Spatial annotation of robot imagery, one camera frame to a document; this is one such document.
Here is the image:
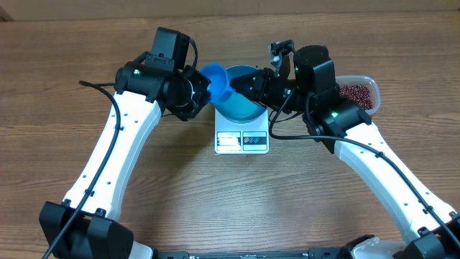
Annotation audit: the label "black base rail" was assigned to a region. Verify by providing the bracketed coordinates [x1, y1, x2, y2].
[152, 247, 351, 259]

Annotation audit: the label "blue plastic measuring scoop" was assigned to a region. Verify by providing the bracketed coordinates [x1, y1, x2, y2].
[200, 63, 234, 105]

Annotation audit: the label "white digital kitchen scale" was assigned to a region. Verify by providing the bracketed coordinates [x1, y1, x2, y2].
[214, 109, 270, 155]

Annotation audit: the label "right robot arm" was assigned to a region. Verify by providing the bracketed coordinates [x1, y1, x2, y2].
[230, 45, 459, 258]

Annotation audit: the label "red adzuki beans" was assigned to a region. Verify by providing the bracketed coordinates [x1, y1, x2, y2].
[339, 84, 373, 110]

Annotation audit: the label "clear plastic container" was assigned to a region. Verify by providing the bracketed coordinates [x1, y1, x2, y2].
[336, 76, 381, 115]

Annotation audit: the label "teal blue bowl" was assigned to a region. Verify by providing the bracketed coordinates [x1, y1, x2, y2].
[215, 65, 267, 124]

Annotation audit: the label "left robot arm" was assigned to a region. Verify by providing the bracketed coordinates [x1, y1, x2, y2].
[39, 27, 210, 258]

